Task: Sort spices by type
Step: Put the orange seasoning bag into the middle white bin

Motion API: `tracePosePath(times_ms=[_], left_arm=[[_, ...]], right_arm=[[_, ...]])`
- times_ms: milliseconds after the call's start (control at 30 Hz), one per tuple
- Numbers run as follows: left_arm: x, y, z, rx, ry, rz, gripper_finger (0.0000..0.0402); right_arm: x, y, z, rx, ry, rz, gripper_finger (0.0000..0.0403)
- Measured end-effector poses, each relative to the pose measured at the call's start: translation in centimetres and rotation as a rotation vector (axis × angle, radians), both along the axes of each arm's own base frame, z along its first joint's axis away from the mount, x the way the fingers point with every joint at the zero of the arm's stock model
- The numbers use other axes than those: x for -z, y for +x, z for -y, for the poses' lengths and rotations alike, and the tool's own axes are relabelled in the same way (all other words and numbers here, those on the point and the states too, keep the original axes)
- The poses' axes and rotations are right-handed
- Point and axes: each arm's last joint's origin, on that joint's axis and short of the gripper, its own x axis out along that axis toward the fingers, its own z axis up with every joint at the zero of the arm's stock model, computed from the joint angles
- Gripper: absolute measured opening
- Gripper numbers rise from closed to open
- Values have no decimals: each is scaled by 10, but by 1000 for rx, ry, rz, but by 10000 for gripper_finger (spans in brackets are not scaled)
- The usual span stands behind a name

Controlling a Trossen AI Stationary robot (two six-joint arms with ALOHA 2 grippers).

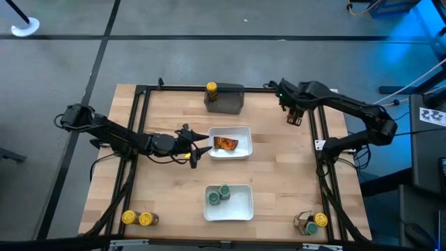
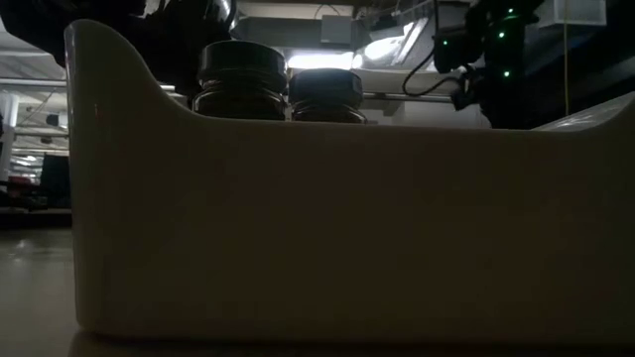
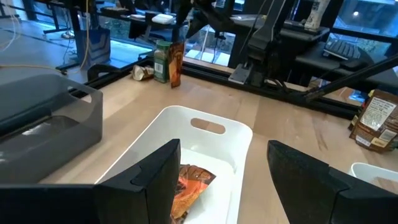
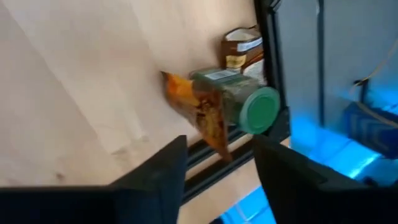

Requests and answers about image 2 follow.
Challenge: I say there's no green lid spice jar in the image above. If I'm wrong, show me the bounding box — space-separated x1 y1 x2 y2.
191 39 289 122
287 67 369 125

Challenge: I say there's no white plastic bin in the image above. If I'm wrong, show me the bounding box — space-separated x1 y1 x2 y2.
63 18 635 348

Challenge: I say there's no white ceiling box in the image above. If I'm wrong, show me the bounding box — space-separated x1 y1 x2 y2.
538 0 607 29

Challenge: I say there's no round silver ventilation duct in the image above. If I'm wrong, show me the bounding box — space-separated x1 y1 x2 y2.
217 0 239 32

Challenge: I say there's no grey horizontal pipe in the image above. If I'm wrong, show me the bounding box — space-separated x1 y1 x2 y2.
364 91 455 104

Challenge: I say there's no bright ceiling light panel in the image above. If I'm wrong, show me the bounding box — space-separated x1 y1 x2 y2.
287 52 356 70

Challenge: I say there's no grey ceiling box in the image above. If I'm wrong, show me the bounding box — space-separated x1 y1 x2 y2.
320 14 354 46

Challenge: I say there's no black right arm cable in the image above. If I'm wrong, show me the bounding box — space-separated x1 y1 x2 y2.
402 0 467 98

